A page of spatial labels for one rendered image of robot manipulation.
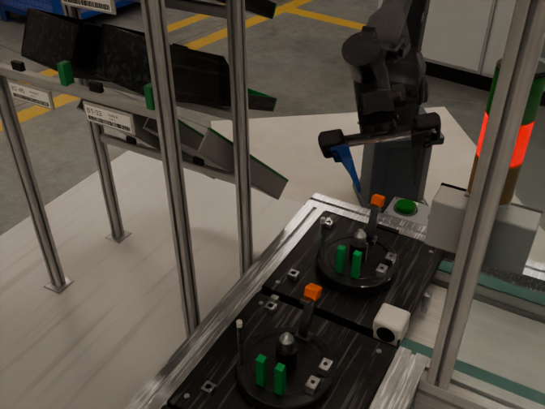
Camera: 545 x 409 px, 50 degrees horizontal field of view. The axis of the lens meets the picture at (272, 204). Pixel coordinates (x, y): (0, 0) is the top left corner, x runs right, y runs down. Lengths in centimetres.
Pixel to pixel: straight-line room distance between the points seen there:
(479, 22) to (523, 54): 340
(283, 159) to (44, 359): 77
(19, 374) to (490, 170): 80
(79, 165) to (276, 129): 180
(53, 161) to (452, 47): 259
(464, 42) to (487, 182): 343
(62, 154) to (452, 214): 287
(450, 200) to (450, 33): 340
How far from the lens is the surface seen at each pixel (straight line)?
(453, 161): 156
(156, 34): 70
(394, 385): 87
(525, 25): 59
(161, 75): 72
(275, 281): 98
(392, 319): 91
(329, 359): 82
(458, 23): 406
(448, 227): 73
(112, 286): 117
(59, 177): 321
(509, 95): 62
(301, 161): 150
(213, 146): 92
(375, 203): 100
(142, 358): 104
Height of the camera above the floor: 164
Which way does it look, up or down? 36 degrees down
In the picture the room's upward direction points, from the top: straight up
